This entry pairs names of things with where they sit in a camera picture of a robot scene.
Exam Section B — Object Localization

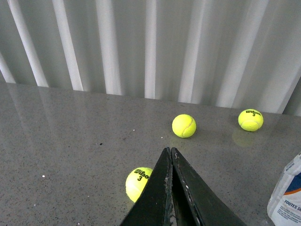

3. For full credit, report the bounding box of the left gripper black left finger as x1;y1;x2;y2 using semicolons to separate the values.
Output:
121;147;173;226

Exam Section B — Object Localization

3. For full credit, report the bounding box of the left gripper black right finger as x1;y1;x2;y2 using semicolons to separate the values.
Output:
171;147;245;226

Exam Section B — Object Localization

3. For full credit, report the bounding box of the clear Wilson tennis ball can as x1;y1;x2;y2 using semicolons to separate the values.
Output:
267;153;301;226

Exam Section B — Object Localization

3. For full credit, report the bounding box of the tennis ball front left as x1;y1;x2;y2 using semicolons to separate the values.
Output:
125;167;153;202

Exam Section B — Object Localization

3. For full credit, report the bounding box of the tennis ball back left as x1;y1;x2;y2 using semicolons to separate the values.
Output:
172;114;197;138

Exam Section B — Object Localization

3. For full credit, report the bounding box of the Wilson tennis ball back centre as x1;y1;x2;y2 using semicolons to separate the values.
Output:
238;109;264;132

